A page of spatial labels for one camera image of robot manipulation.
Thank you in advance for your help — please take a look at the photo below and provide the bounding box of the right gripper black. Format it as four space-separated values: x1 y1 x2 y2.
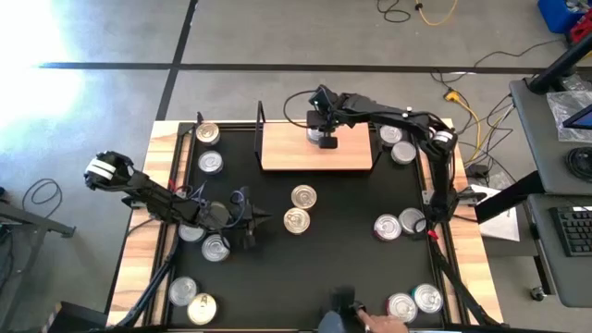
305 110 339 150

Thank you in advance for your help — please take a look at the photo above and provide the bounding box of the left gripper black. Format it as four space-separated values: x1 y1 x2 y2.
226 202 273 230

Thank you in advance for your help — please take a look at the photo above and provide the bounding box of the gold-lid can blue red label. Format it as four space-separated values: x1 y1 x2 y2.
290 184 318 211
282 206 312 236

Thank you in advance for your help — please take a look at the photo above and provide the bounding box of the silver-lid can green label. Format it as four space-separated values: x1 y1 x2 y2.
398 207 426 235
378 123 404 148

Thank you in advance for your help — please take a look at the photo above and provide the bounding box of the silver-lid can white teal label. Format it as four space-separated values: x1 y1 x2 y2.
390 140 418 166

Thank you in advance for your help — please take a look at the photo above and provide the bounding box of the silver-lid can red label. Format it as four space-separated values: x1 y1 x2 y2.
386 291 419 325
373 213 403 242

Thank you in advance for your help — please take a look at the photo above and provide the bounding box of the black table mat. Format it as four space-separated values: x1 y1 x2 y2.
166 123 449 330

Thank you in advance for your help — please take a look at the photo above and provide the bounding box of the silver-lid can blue label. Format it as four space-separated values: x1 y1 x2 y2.
198 150 225 176

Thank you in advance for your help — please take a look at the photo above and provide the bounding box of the gold-lid can cream label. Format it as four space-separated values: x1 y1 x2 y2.
194 121 221 147

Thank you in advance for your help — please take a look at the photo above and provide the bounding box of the person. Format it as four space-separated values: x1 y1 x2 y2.
317 286 411 333

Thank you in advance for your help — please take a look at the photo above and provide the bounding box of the black power brick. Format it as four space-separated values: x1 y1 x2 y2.
464 163 492 179

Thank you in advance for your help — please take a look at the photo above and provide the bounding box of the white paper sheet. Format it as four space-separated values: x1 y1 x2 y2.
469 183 522 243

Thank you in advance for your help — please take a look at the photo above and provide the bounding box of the grey desk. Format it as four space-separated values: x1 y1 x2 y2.
526 192 592 309
508 76 592 195

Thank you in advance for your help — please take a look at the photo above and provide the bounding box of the grey metal stand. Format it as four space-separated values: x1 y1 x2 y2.
0 187 78 278

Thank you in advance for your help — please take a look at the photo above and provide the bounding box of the clear plastic bag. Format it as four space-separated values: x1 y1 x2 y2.
545 89 592 143

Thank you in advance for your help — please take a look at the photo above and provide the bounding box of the black pole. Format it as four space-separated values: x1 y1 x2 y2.
528 43 592 95

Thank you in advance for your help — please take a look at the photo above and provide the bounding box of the monitor with blue screen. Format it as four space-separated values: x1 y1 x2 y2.
561 104 592 130

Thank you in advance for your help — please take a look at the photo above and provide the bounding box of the blue bin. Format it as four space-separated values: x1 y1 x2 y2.
536 0 587 34

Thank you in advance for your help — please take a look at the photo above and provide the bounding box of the black keyboard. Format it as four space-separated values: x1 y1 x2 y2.
549 205 592 258

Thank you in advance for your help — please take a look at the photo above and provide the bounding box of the red box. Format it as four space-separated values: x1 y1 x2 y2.
568 20 592 46

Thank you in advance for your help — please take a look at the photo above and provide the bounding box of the wooden shelf black metal frame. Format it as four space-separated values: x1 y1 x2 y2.
253 100 384 173

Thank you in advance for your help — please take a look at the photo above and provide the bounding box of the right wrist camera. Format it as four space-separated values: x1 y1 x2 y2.
308 84 342 113

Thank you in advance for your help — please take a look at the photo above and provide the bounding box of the black metal table frame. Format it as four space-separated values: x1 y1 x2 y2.
159 118 463 332

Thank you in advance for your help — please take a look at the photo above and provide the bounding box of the black diagonal frame strut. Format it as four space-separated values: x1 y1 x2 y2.
427 235 505 330
110 249 179 330

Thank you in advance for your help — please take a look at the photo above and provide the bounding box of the yellow extension cord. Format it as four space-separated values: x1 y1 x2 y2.
442 89 487 161

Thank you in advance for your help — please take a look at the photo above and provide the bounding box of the yellow cable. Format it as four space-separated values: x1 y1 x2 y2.
414 0 460 27

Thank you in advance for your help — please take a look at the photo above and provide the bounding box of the black cable bundle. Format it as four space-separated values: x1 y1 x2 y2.
455 92 517 184

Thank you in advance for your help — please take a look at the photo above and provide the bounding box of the long black cable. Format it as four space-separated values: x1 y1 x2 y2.
428 38 566 87

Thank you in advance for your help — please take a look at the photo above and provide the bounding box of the black cable loop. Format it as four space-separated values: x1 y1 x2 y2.
21 178 64 219

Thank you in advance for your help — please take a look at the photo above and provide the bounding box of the black cable coil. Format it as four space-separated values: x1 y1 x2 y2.
564 146 592 182

